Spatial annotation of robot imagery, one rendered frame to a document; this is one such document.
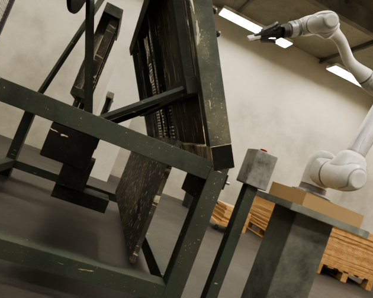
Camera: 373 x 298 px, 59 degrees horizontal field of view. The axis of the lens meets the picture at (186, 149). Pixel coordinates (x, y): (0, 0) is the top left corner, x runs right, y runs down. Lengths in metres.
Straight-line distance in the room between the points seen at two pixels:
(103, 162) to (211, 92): 4.36
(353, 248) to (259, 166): 3.95
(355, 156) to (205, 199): 0.84
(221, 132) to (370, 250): 4.39
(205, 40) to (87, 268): 1.14
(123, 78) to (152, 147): 4.41
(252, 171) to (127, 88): 4.40
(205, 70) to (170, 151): 0.41
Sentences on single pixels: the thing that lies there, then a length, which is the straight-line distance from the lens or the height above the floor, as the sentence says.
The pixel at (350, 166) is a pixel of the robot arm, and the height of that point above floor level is 1.03.
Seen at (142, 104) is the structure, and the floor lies 0.92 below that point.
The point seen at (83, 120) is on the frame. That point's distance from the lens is 1.48.
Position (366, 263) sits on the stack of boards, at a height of 0.36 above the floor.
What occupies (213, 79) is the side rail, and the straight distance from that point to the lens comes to 1.57.
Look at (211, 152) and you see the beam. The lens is 1.55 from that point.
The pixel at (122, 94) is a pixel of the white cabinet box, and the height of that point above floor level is 1.47.
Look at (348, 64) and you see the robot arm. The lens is 2.19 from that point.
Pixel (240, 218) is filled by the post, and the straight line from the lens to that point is 1.69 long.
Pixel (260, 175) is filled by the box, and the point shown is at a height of 0.81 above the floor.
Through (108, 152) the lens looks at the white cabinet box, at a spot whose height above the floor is 0.48.
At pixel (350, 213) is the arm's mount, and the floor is 0.81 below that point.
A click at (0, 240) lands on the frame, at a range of 1.59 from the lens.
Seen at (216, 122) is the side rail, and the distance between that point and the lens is 1.56.
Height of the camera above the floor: 0.72
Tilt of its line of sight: 3 degrees up
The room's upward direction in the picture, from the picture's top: 21 degrees clockwise
